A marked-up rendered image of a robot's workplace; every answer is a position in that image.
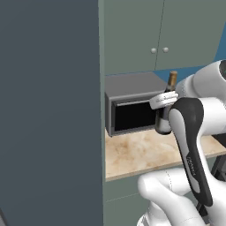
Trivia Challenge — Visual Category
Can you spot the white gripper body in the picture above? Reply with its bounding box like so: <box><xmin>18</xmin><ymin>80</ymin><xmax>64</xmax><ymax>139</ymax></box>
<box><xmin>148</xmin><ymin>91</ymin><xmax>180</xmax><ymax>110</ymax></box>

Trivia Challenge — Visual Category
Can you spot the dark wine bottle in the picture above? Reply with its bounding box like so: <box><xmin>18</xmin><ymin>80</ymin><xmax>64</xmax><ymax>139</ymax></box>
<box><xmin>154</xmin><ymin>70</ymin><xmax>178</xmax><ymax>136</ymax></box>

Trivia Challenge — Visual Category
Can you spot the grey microwave oven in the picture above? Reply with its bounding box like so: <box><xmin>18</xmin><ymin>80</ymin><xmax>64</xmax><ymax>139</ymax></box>
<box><xmin>104</xmin><ymin>72</ymin><xmax>169</xmax><ymax>138</ymax></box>

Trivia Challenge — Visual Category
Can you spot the black microwave door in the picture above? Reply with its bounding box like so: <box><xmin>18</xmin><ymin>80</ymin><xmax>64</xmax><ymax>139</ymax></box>
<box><xmin>110</xmin><ymin>98</ymin><xmax>159</xmax><ymax>135</ymax></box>

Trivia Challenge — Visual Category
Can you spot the green drawer front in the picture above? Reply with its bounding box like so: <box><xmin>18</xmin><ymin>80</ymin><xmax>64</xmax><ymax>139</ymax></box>
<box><xmin>104</xmin><ymin>174</ymin><xmax>148</xmax><ymax>205</ymax></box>

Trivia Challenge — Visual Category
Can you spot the tall dark grey fridge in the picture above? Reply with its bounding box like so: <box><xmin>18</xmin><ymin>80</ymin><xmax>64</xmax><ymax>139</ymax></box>
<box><xmin>0</xmin><ymin>0</ymin><xmax>101</xmax><ymax>226</ymax></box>

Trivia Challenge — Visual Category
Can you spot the green base cupboard door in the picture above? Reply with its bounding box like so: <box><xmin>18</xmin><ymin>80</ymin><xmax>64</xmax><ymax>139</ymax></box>
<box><xmin>104</xmin><ymin>193</ymin><xmax>152</xmax><ymax>226</ymax></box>

